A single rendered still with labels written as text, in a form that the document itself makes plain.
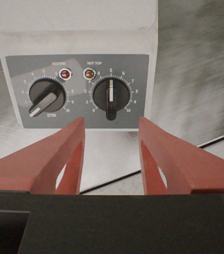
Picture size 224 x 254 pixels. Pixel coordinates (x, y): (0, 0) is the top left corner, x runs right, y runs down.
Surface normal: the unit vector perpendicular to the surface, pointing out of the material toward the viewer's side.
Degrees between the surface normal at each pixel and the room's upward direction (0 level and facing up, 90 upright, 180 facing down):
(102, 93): 30
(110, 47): 0
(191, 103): 0
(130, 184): 0
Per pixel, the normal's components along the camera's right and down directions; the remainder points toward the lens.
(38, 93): 0.00, 0.58
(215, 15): 0.00, 0.09
